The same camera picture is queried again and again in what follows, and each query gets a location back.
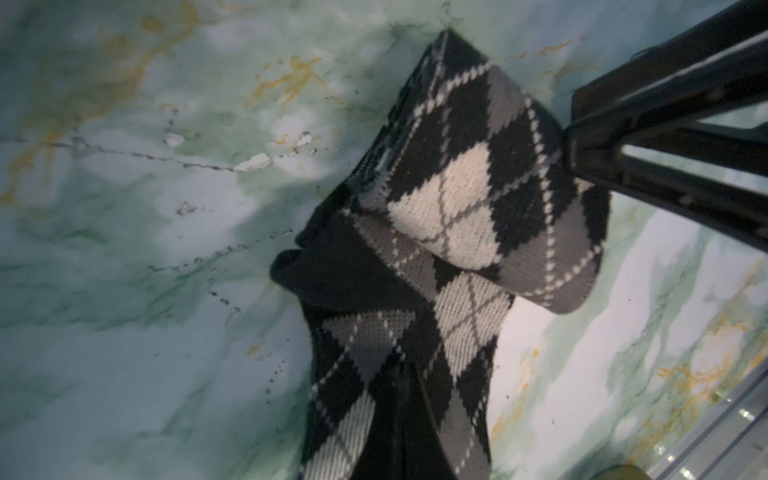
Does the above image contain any black grey argyle sock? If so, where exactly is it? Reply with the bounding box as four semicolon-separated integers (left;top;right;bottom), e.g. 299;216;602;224
270;29;610;479

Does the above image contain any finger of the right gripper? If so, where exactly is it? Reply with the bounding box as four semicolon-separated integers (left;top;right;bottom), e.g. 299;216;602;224
565;1;767;250

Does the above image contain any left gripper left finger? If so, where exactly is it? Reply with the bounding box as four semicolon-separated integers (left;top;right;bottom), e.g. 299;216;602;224
351;371;408;480

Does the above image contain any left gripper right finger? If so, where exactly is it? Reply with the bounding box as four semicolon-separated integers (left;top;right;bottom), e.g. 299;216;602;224
404;377;455;480

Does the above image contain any aluminium front rail frame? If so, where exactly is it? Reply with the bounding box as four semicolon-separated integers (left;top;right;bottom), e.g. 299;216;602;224
646;361;767;480

